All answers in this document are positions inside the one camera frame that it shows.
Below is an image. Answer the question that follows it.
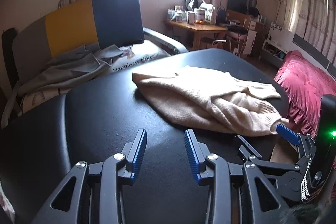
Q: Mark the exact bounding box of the small white cabinet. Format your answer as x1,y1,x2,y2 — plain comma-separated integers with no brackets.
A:
244,18,261,56

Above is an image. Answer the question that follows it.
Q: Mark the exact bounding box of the grey hoodie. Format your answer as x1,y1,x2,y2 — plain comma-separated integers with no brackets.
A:
17,43,132,94

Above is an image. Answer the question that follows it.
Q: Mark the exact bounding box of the black bag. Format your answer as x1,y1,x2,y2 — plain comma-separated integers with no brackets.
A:
226,21,248,33

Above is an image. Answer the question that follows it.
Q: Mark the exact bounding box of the grey yellow navy sofa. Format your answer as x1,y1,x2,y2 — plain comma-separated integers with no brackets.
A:
12,0,188,83

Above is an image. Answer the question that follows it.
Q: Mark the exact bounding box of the dark fuzzy clothing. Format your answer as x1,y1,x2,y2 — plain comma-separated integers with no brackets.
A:
287,202,324,224

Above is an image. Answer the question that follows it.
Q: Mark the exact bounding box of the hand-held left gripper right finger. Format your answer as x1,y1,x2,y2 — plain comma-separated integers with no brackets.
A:
184,130,300,224

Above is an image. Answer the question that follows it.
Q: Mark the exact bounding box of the white chair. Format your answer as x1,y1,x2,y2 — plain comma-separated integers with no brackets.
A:
211,39,227,51

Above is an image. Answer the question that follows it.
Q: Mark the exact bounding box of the wooden desk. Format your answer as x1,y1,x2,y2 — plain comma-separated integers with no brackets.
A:
165,20,228,51

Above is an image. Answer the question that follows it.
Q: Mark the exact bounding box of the pink striped curtain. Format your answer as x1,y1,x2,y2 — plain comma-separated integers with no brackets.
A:
286,0,336,64

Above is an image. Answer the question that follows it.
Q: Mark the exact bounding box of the blue chair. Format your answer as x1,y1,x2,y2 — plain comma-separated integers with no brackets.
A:
216,6,228,28

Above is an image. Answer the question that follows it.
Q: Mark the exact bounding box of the brown wooden television cabinet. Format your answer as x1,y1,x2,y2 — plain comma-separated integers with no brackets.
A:
226,10,266,57

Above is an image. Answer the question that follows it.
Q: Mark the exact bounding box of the pink ruffled bedspread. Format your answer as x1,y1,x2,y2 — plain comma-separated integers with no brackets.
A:
273,50,336,140

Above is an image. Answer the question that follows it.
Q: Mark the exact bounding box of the black television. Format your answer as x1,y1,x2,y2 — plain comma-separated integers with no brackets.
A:
227,0,258,15

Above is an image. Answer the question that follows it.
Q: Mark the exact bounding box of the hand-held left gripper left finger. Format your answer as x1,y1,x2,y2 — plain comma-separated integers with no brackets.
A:
31,128,147,224

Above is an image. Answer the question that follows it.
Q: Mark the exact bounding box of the white carton box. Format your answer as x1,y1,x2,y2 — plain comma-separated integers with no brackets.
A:
201,3,215,24

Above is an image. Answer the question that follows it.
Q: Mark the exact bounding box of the white bedside shelf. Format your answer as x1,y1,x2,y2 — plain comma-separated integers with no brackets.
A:
262,23,294,63

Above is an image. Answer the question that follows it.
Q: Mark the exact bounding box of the beige knit sweater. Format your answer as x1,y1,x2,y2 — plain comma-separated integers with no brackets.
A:
132,65,289,136

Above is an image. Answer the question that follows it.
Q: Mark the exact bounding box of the dark grey headboard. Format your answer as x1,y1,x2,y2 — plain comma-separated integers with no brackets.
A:
292,33,336,71

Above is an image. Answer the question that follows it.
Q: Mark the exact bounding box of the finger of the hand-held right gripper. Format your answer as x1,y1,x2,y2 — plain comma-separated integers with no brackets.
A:
233,135,301,175
276,123,317,167

